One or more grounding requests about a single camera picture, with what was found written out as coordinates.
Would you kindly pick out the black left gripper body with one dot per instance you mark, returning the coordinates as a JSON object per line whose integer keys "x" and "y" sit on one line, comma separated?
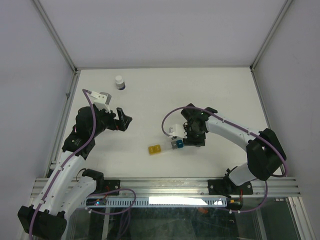
{"x": 107, "y": 121}

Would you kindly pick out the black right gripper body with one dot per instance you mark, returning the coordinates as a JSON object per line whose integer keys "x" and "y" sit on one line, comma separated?
{"x": 194, "y": 137}

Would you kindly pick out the weekly pill organizer strip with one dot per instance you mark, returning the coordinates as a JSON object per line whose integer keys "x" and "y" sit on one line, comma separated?
{"x": 165, "y": 146}

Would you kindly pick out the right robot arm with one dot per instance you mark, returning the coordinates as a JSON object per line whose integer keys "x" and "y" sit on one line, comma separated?
{"x": 263, "y": 152}

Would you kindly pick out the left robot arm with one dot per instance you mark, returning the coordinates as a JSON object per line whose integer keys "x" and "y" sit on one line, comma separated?
{"x": 48, "y": 215}

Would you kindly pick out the white pill bottle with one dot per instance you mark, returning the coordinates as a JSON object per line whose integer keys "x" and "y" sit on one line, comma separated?
{"x": 120, "y": 83}

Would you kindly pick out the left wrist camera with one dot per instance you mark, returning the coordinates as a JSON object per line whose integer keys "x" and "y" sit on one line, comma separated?
{"x": 101, "y": 100}

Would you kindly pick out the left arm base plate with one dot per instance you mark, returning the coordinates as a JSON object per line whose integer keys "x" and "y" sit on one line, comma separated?
{"x": 108, "y": 185}

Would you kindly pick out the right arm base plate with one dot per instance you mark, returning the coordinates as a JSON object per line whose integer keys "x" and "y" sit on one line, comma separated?
{"x": 227, "y": 188}

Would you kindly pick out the white slotted cable duct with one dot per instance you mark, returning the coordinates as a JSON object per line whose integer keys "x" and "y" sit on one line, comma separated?
{"x": 155, "y": 201}

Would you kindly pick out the aluminium mounting rail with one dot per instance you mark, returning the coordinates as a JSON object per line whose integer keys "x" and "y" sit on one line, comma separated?
{"x": 203, "y": 187}

